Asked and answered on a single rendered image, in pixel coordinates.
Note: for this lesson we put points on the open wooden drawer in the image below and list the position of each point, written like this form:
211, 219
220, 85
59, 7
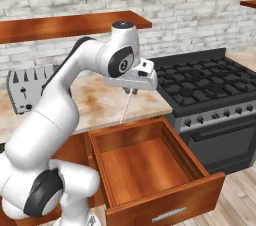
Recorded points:
146, 170

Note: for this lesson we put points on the black gas stove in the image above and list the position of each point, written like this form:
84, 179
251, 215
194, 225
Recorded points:
206, 90

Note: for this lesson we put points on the long wooden wall shelf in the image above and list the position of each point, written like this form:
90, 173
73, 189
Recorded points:
66, 25

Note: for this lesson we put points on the dark grey oven door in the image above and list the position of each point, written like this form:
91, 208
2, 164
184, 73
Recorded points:
223, 146

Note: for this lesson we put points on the silver toaster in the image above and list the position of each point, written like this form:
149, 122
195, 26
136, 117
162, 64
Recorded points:
26, 90

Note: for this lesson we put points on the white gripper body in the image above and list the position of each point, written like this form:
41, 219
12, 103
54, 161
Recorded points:
140, 81

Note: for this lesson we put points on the short wooden wall shelf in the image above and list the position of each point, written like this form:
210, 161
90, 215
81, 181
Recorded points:
249, 3

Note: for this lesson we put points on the black stove knob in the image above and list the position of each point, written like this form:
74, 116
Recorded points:
215, 116
188, 122
227, 113
250, 107
200, 119
238, 110

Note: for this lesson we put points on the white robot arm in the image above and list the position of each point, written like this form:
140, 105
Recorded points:
53, 116

